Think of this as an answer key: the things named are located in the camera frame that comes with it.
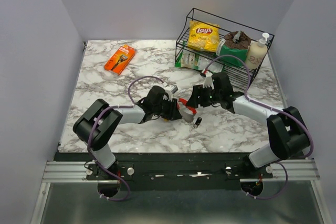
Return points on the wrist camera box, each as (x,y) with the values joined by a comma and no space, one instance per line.
(208,81)
(170,90)

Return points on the orange razor box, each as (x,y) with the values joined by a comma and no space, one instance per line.
(120,59)

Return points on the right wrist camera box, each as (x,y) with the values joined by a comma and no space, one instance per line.
(208,81)

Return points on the black key tag with keys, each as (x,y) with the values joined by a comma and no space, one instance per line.
(197,122)

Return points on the yellow Lays chips bag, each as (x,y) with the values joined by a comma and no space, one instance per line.
(203,36)

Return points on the green brown coffee bag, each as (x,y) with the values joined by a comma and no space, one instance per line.
(236,44)

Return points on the aluminium rail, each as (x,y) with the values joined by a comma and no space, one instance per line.
(74,172)

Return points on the steel key organizer red handle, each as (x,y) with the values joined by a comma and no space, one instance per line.
(188,114)

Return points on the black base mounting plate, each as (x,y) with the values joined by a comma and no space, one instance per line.
(178,171)

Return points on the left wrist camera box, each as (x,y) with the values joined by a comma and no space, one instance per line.
(170,90)

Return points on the cream lotion pump bottle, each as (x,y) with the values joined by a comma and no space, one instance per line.
(257,52)

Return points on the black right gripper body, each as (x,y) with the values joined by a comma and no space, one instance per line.
(209,96)

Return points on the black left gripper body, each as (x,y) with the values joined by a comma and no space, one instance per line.
(168,108)

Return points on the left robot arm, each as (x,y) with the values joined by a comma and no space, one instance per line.
(96,126)

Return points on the black wire shelf rack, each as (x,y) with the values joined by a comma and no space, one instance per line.
(240,76)

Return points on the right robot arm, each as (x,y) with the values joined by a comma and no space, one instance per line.
(287,133)

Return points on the green white snack bag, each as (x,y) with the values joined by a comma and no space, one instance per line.
(187,59)

